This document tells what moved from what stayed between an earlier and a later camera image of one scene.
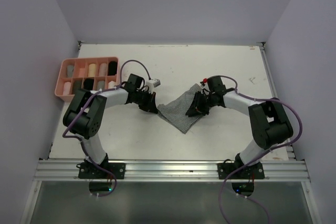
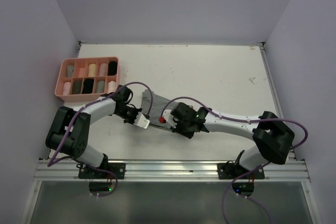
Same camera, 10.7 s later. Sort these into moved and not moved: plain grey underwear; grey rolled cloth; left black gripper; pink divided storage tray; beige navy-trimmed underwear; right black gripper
Moved: right black gripper; left black gripper
Not moved: beige navy-trimmed underwear; grey rolled cloth; plain grey underwear; pink divided storage tray
